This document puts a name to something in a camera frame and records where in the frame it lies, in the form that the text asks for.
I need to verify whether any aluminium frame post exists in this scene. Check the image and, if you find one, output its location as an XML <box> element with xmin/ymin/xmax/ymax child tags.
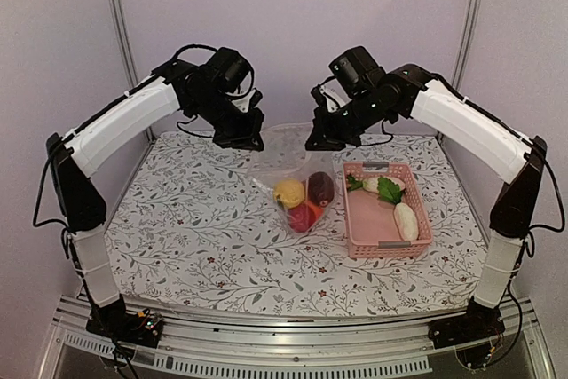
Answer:
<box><xmin>452</xmin><ymin>0</ymin><xmax>482</xmax><ymax>89</ymax></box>
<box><xmin>108</xmin><ymin>0</ymin><xmax>138</xmax><ymax>87</ymax></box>

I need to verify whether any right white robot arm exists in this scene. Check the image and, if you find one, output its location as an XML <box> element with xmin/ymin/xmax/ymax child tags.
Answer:
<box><xmin>305</xmin><ymin>64</ymin><xmax>547</xmax><ymax>340</ymax></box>

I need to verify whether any yellow peach toy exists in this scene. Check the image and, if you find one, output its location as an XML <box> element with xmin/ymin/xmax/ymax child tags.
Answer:
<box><xmin>272</xmin><ymin>178</ymin><xmax>305</xmax><ymax>209</ymax></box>

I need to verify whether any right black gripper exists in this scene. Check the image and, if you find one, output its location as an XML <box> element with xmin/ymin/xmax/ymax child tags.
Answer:
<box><xmin>305</xmin><ymin>88</ymin><xmax>393</xmax><ymax>150</ymax></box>

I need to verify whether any left aluminium frame post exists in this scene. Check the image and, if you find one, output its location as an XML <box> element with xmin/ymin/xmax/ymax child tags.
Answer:
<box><xmin>108</xmin><ymin>0</ymin><xmax>138</xmax><ymax>87</ymax></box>

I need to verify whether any right aluminium frame post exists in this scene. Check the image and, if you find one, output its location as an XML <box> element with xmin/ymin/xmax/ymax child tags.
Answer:
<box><xmin>452</xmin><ymin>0</ymin><xmax>482</xmax><ymax>89</ymax></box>

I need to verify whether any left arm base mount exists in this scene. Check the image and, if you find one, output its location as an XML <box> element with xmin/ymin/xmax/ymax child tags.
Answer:
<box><xmin>86</xmin><ymin>300</ymin><xmax>163</xmax><ymax>348</ymax></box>

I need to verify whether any white radish toy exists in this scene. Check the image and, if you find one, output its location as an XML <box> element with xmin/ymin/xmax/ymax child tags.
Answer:
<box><xmin>393</xmin><ymin>202</ymin><xmax>419</xmax><ymax>241</ymax></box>

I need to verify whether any pink plastic basket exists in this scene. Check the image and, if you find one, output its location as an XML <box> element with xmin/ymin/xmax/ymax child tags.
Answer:
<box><xmin>342</xmin><ymin>162</ymin><xmax>433</xmax><ymax>259</ymax></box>

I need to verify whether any dark purple fruit toy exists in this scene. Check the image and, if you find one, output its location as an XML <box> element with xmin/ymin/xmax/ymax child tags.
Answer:
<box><xmin>307</xmin><ymin>171</ymin><xmax>335</xmax><ymax>208</ymax></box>

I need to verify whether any floral table mat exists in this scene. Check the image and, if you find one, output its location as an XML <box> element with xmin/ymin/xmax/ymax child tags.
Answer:
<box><xmin>106</xmin><ymin>132</ymin><xmax>486</xmax><ymax>317</ymax></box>

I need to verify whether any orange tangerine toy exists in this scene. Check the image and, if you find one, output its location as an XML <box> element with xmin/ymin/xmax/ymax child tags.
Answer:
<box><xmin>307</xmin><ymin>201</ymin><xmax>325</xmax><ymax>217</ymax></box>

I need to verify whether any clear zip top bag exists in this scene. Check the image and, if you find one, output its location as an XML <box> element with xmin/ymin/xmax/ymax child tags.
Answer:
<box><xmin>248</xmin><ymin>123</ymin><xmax>337</xmax><ymax>234</ymax></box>

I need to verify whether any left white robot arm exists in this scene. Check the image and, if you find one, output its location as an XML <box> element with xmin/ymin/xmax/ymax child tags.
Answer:
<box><xmin>47</xmin><ymin>56</ymin><xmax>264</xmax><ymax>338</ymax></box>

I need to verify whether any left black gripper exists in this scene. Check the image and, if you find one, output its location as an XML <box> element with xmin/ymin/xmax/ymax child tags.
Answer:
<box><xmin>190</xmin><ymin>89</ymin><xmax>265</xmax><ymax>151</ymax></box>

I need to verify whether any front aluminium rail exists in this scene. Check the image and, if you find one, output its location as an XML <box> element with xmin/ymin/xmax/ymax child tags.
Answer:
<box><xmin>37</xmin><ymin>296</ymin><xmax>561</xmax><ymax>378</ymax></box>

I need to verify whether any red strawberry toy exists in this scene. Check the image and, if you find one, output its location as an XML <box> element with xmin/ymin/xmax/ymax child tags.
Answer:
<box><xmin>287</xmin><ymin>201</ymin><xmax>321</xmax><ymax>233</ymax></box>

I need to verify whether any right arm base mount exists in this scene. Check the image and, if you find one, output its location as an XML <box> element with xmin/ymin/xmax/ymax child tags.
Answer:
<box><xmin>428</xmin><ymin>304</ymin><xmax>505</xmax><ymax>370</ymax></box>

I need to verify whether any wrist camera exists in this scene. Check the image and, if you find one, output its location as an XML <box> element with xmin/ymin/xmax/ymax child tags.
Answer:
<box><xmin>328</xmin><ymin>46</ymin><xmax>386</xmax><ymax>99</ymax></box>
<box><xmin>205</xmin><ymin>47</ymin><xmax>263</xmax><ymax>113</ymax></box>

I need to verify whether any white radish with green leaf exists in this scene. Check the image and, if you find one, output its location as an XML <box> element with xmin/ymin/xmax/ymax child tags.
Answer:
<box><xmin>346</xmin><ymin>174</ymin><xmax>406</xmax><ymax>205</ymax></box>

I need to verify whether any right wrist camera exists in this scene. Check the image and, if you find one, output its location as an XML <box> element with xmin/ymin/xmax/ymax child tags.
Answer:
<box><xmin>328</xmin><ymin>46</ymin><xmax>386</xmax><ymax>99</ymax></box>

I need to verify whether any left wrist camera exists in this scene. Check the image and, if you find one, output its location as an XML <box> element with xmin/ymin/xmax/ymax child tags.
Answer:
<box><xmin>205</xmin><ymin>47</ymin><xmax>263</xmax><ymax>113</ymax></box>

